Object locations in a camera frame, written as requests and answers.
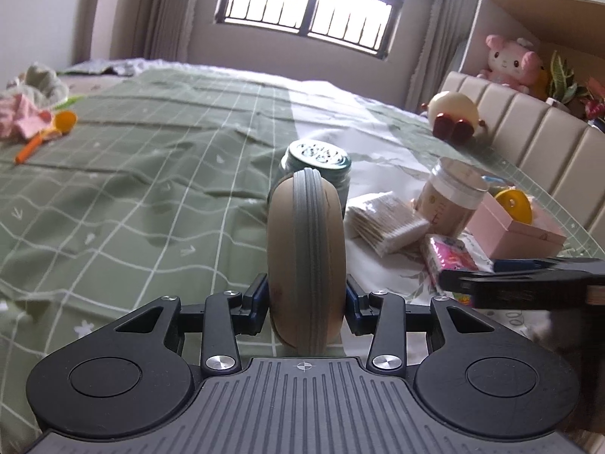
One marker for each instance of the beige padded headboard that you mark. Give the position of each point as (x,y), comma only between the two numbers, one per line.
(543,137)

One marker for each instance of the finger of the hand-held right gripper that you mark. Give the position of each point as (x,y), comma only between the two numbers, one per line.
(524,265)
(510,288)

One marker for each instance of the green plastic utensil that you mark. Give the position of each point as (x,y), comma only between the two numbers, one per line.
(71,100)

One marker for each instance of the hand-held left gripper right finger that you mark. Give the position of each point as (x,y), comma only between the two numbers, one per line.
(352,307)

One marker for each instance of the round beige pouch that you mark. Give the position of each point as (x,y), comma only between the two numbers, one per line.
(283,255)

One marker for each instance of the wooden shelf unit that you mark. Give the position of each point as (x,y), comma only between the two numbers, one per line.
(543,14)

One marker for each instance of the pink leafy plant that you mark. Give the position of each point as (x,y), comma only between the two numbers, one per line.
(595,104)

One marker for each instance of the blue white wipes pack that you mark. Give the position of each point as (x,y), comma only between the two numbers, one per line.
(496,180)

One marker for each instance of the pink snack packet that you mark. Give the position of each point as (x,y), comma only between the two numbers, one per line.
(449,250)

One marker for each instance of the orange plastic scoop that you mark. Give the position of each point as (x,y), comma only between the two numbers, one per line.
(64,120)

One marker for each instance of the grey pleated curtain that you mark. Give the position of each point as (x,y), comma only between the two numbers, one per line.
(170,9)
(444,33)

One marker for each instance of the yellow round toy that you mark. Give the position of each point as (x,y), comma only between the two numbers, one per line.
(517,208)

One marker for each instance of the pink plush bunny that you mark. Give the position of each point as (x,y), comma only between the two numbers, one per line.
(510,61)

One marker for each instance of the pink cardboard box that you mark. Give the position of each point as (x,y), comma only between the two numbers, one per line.
(510,241)

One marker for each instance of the grey plush toy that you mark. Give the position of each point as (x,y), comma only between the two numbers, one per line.
(42,80)

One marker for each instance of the barred window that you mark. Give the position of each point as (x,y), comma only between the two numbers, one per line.
(309,4)

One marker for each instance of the clear plastic jar beige label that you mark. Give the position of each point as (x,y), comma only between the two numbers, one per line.
(444,203)

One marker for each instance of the clear cotton swab pack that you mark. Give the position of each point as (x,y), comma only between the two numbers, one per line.
(383,222)

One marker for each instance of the pink cloth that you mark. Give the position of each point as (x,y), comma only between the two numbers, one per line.
(23,118)

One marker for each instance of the glass jar patterned metal lid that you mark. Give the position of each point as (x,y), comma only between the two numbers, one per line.
(321,156)

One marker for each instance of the grey blanket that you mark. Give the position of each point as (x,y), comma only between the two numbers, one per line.
(123,66)

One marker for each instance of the yellow plush toy red feet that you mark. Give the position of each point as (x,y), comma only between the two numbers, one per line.
(453,108)

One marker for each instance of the green printed bed sheet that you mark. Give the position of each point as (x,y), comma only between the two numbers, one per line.
(118,198)

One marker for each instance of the green leafy plant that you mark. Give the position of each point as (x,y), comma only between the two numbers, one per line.
(562,80)

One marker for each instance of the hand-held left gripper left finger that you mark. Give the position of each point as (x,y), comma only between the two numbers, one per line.
(259,302)

